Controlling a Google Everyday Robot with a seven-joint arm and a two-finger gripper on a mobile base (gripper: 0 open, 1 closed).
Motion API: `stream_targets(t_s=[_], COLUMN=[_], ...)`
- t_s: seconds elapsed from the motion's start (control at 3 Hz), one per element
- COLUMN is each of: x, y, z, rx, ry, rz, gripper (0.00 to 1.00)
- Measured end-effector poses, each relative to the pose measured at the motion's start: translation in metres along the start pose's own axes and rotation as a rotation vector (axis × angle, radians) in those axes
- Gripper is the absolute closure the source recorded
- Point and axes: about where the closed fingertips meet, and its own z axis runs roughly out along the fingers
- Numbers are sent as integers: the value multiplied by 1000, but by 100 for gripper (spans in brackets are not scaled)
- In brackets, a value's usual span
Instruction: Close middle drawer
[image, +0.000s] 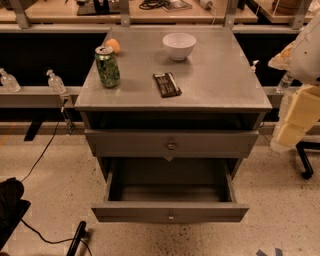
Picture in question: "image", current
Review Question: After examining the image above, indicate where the grey drawer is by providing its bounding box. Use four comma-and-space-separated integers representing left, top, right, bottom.
92, 158, 249, 224
85, 129, 258, 160

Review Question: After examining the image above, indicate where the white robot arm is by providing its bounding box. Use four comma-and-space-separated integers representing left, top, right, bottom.
268, 13, 320, 152

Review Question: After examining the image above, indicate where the grey top drawer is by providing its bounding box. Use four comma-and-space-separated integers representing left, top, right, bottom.
85, 129, 258, 160

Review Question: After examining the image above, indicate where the grey drawer cabinet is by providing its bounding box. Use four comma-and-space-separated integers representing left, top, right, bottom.
74, 26, 273, 181

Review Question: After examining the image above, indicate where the black snack bar wrapper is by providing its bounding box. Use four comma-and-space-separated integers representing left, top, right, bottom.
153, 72, 182, 98

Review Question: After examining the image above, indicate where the green soda can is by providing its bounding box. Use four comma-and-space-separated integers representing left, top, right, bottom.
95, 46, 120, 88

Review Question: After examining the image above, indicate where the white bowl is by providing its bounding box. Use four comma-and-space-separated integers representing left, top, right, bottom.
162, 33, 197, 61

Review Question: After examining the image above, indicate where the orange fruit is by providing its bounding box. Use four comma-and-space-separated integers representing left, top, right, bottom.
104, 39, 120, 54

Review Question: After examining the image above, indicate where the small pump bottle behind cabinet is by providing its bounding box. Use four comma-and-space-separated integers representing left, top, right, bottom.
251, 60, 259, 72

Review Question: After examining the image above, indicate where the clear sanitizer pump bottle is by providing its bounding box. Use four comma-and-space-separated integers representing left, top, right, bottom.
47, 69, 66, 95

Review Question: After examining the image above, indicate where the clear water bottle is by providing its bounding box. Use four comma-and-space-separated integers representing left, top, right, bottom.
276, 72, 293, 93

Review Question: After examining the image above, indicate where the black stand leg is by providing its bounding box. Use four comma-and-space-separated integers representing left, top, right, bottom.
66, 221, 86, 256

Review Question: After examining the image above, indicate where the black table leg right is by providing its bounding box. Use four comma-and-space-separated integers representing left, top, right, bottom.
296, 141, 320, 179

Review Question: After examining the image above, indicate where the clear sanitizer bottle far left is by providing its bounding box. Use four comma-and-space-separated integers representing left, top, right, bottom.
0, 68, 21, 92

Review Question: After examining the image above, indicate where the black object lower left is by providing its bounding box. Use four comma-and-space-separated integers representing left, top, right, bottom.
0, 177, 31, 249

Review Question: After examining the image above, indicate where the black coiled cable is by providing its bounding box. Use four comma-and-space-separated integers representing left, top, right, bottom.
138, 0, 171, 11

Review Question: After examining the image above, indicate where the black floor cable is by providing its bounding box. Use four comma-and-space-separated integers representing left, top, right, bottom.
19, 121, 94, 256

